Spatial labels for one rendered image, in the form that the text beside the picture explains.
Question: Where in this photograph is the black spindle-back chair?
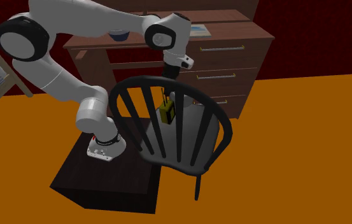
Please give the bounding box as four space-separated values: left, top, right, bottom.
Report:
108 74 234 202

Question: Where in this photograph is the brown wooden desk with drawers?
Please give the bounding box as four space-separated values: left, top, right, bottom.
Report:
62 8 276 120

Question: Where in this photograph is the dark robot stand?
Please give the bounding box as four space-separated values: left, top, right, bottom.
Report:
49 116 162 215

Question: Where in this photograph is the pale blue book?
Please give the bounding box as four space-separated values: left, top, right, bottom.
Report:
189 24 212 38

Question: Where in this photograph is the white round object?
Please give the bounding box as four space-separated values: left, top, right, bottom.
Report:
169 91 196 109

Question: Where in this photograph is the yellow box with black rods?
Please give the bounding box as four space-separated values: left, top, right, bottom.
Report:
158 87 176 125

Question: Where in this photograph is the dark blue bowl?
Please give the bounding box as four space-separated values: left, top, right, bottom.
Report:
108 29 131 43

